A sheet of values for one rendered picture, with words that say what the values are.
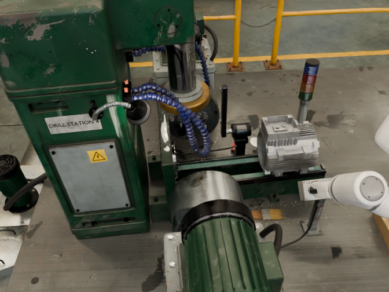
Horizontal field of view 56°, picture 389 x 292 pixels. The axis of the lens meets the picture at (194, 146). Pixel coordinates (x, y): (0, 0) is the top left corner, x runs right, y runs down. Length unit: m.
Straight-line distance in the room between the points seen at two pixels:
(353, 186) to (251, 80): 1.44
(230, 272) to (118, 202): 0.67
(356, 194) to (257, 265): 0.31
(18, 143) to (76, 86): 2.44
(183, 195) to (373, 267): 0.75
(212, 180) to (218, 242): 0.39
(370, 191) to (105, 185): 0.81
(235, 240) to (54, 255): 0.91
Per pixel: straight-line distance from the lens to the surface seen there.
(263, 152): 1.57
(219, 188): 1.15
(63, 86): 1.03
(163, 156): 1.28
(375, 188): 0.97
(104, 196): 1.32
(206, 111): 1.57
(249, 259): 0.80
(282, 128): 1.43
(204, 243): 0.81
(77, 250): 1.53
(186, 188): 1.17
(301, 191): 1.32
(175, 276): 0.99
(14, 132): 3.57
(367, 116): 2.15
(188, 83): 1.18
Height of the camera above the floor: 2.04
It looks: 43 degrees down
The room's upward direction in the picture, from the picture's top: 3 degrees counter-clockwise
